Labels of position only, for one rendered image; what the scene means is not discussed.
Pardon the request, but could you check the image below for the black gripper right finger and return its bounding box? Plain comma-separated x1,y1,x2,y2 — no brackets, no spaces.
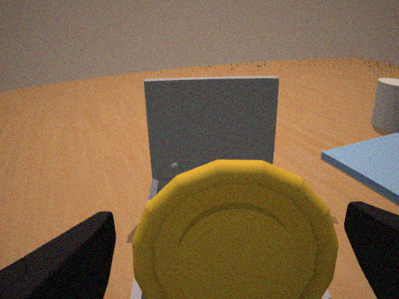
343,202,399,299

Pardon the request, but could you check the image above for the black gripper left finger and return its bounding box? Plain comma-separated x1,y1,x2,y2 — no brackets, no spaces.
0,212,116,299

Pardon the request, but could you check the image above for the light blue mat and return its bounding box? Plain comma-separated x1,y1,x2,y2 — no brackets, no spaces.
322,132,399,203

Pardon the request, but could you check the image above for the grey cylinder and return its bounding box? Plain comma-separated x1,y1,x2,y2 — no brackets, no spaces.
370,77,399,132

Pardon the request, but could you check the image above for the yellow plate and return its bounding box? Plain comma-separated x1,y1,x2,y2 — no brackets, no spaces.
132,159,339,299

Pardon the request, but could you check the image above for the grey dish rack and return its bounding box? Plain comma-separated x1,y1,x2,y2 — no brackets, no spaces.
143,76,279,203

